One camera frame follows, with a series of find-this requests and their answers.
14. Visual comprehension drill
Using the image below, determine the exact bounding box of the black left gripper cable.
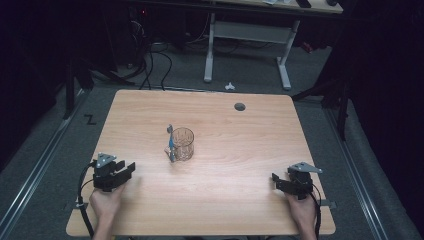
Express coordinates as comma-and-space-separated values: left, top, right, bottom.
77, 161, 98, 239

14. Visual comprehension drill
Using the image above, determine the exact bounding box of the blue grey toothbrush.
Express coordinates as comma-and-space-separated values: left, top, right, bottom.
166, 123, 177, 164

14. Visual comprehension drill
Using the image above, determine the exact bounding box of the white framed wooden desk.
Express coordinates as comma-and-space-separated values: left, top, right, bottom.
202, 0, 345, 91

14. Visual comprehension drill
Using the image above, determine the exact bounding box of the metal floor rail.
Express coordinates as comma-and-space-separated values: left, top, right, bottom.
323, 107, 390, 240
0, 88, 90, 236

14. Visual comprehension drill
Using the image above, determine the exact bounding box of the black metal stand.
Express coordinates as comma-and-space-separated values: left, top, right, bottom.
291, 74, 353, 142
62, 58, 134, 121

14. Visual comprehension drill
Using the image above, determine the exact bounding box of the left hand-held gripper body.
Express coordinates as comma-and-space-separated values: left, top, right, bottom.
92, 152, 125, 193

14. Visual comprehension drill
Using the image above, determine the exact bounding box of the person's left hand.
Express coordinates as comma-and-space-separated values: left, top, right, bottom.
88, 184, 127, 218

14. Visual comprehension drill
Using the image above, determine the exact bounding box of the bundle of black floor cables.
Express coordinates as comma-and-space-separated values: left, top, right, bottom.
126, 9, 174, 92

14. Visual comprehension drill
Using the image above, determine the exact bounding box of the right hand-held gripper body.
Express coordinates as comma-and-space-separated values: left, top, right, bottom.
287, 161, 324, 201

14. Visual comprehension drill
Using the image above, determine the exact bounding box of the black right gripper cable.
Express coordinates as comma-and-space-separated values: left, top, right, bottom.
309, 183, 323, 240

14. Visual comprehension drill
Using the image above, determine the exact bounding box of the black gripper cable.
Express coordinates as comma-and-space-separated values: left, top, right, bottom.
77, 161, 98, 239
309, 183, 323, 240

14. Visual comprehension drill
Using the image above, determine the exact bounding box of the person's right hand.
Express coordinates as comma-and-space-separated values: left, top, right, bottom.
285, 192, 318, 228

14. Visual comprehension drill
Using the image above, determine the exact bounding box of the clear glass cup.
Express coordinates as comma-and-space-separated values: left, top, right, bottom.
164, 126, 196, 163

